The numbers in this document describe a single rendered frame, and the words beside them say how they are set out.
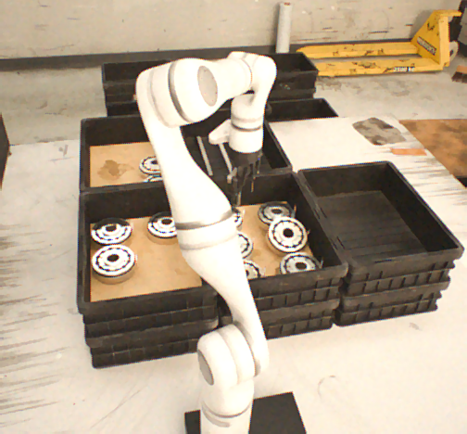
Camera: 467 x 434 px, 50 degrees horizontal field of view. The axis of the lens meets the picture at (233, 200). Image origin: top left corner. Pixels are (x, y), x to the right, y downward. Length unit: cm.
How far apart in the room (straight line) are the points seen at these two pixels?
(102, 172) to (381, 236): 86
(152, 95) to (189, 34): 376
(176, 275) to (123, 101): 167
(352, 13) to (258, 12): 88
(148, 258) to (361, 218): 61
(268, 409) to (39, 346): 57
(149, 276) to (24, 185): 74
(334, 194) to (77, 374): 86
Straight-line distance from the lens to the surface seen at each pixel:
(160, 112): 73
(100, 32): 442
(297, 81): 293
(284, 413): 112
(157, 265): 127
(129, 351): 120
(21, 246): 160
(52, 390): 125
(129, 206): 138
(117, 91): 275
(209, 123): 174
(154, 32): 444
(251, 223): 138
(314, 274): 113
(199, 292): 107
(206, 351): 80
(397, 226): 147
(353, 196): 154
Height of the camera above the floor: 173
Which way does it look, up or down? 38 degrees down
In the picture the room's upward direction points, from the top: 3 degrees clockwise
